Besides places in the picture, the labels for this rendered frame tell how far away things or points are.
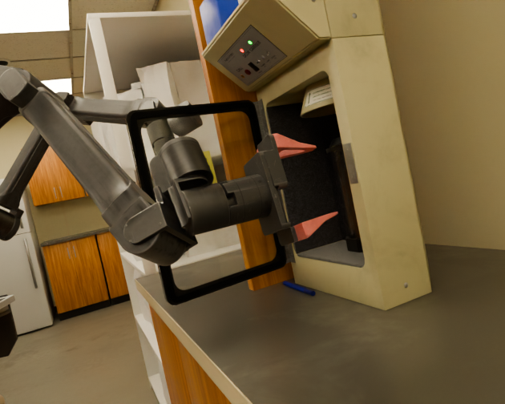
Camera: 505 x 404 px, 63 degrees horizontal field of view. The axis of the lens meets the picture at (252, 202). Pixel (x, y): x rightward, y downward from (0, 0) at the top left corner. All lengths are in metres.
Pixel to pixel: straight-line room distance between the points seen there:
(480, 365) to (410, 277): 0.26
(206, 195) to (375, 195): 0.35
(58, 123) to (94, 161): 0.11
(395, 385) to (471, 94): 0.74
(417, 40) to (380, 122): 0.48
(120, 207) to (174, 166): 0.08
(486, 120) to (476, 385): 0.68
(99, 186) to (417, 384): 0.46
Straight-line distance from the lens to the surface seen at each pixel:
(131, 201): 0.54
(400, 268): 0.78
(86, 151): 0.64
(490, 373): 0.57
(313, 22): 0.74
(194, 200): 0.49
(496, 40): 1.07
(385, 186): 0.76
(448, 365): 0.59
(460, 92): 1.13
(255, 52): 0.86
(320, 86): 0.85
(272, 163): 0.53
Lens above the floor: 1.21
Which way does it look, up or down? 3 degrees down
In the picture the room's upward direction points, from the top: 12 degrees counter-clockwise
